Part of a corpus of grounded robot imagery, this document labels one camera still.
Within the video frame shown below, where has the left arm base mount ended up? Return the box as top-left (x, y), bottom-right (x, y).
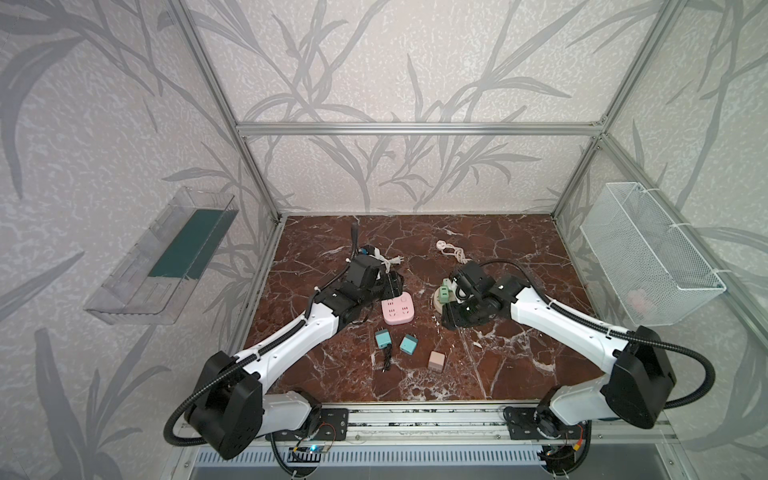
top-left (274, 390), bottom-right (350, 442)

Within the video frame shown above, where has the black corrugated right cable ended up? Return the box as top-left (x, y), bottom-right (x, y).
top-left (473, 259), bottom-right (716, 410)

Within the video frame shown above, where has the beige round power strip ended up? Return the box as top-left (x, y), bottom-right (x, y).
top-left (432, 289), bottom-right (445, 314)

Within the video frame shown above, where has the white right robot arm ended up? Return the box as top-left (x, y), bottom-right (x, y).
top-left (442, 262), bottom-right (676, 438)

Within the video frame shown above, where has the aluminium cage frame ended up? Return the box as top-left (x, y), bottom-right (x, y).
top-left (164, 0), bottom-right (768, 448)

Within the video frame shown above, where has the white wire mesh basket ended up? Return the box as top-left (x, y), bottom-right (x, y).
top-left (581, 182), bottom-right (726, 327)

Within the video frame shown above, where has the beige pink charger cube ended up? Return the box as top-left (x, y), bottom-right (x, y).
top-left (428, 351), bottom-right (446, 372)

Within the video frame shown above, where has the pink square power strip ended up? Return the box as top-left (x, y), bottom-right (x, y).
top-left (381, 292), bottom-right (415, 326)

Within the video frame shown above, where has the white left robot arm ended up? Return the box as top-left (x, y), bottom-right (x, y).
top-left (163, 252), bottom-right (403, 460)

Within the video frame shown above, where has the beige three-pin plug cable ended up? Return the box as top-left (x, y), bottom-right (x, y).
top-left (435, 239), bottom-right (472, 266)

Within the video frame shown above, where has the mint green charger cube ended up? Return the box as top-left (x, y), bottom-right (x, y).
top-left (436, 288), bottom-right (451, 305)

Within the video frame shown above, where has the pink object in basket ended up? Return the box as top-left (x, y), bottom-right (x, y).
top-left (627, 289), bottom-right (656, 318)

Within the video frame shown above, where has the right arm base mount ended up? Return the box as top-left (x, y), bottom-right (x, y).
top-left (502, 405), bottom-right (583, 443)

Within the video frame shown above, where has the black corrugated cable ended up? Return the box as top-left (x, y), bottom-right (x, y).
top-left (163, 221), bottom-right (361, 448)
top-left (473, 259), bottom-right (716, 410)

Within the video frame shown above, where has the clear plastic wall bin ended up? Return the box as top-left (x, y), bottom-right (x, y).
top-left (84, 187), bottom-right (239, 325)

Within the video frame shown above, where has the teal charger cube with cable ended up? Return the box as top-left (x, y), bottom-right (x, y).
top-left (374, 329), bottom-right (393, 372)

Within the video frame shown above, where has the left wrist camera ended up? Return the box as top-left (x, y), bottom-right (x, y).
top-left (359, 245), bottom-right (384, 262)

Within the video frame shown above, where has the black corrugated left cable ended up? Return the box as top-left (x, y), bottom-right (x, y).
top-left (163, 221), bottom-right (361, 448)

